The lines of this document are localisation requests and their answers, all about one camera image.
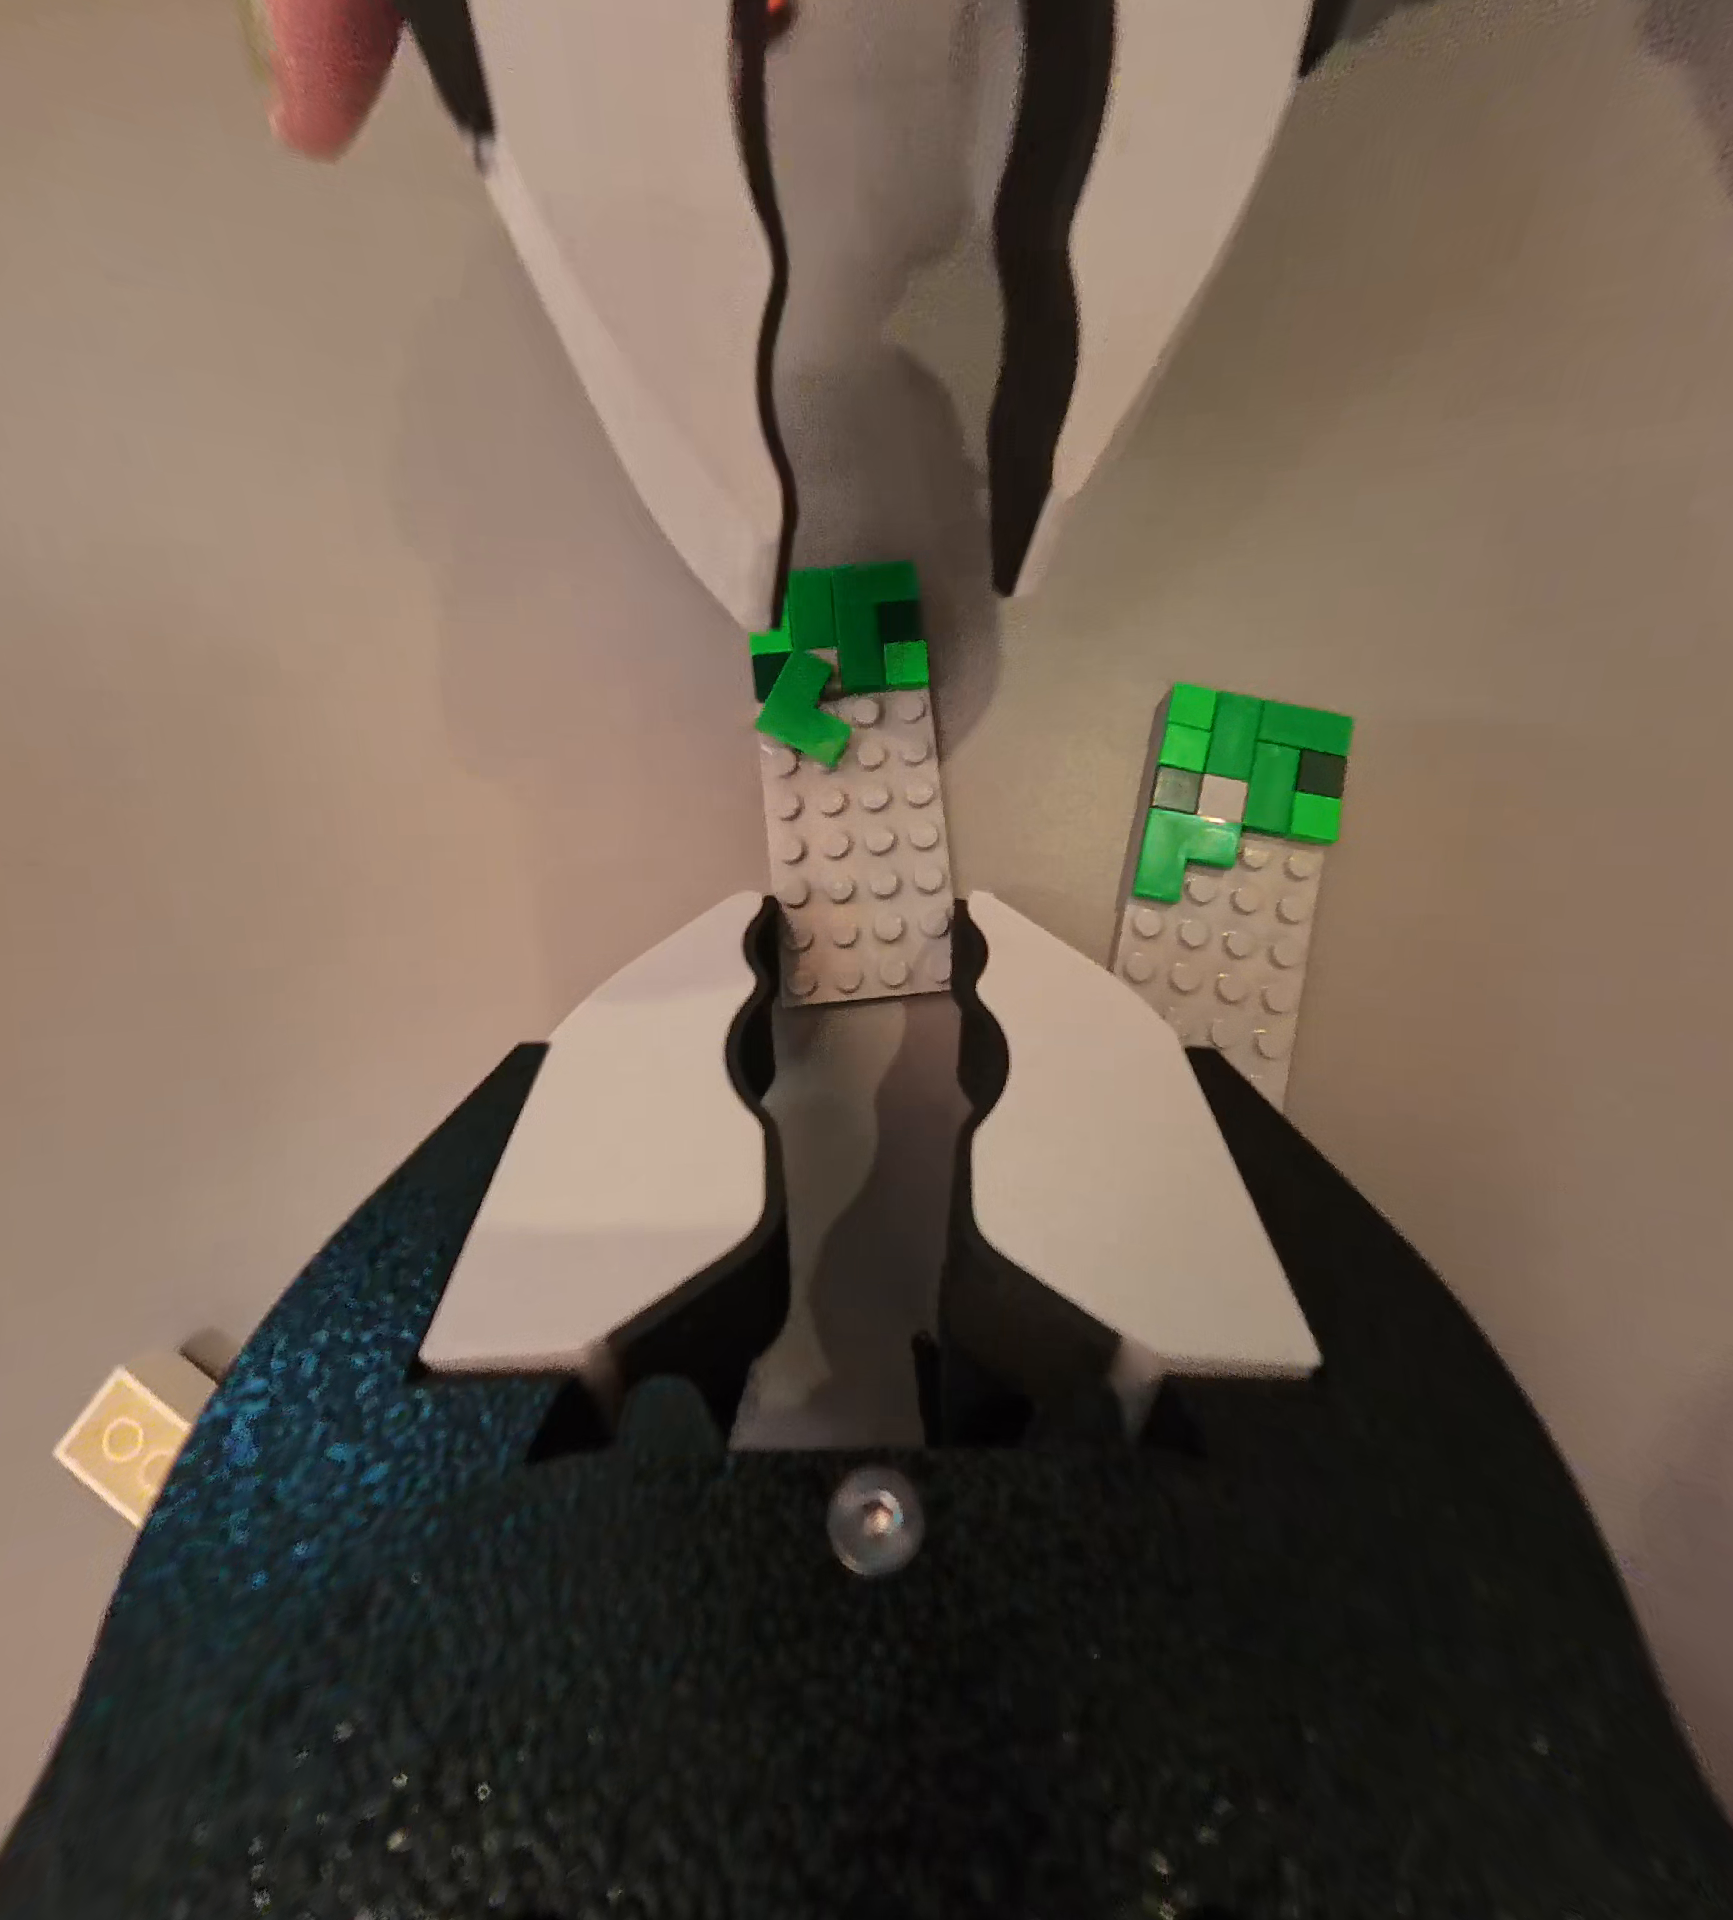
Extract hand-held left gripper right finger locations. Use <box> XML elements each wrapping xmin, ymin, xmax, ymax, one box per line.
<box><xmin>939</xmin><ymin>888</ymin><xmax>1327</xmax><ymax>1446</ymax></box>

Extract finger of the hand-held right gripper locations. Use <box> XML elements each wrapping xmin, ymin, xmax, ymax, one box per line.
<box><xmin>453</xmin><ymin>0</ymin><xmax>798</xmax><ymax>636</ymax></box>
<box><xmin>987</xmin><ymin>0</ymin><xmax>1320</xmax><ymax>601</ymax></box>

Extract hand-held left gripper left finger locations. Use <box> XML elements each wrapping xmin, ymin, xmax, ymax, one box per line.
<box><xmin>420</xmin><ymin>888</ymin><xmax>790</xmax><ymax>1446</ymax></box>

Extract grey plate green white tiles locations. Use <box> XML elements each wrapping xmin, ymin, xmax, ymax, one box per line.
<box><xmin>1109</xmin><ymin>682</ymin><xmax>1354</xmax><ymax>1111</ymax></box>

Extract grey plate with green tiles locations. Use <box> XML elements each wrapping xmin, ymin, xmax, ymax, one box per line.
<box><xmin>748</xmin><ymin>557</ymin><xmax>958</xmax><ymax>1010</ymax></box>

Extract person's right hand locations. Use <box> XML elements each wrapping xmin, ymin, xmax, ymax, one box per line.
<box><xmin>239</xmin><ymin>0</ymin><xmax>402</xmax><ymax>162</ymax></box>

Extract long cream brick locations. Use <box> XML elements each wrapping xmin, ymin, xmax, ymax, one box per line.
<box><xmin>53</xmin><ymin>1326</ymin><xmax>240</xmax><ymax>1530</ymax></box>

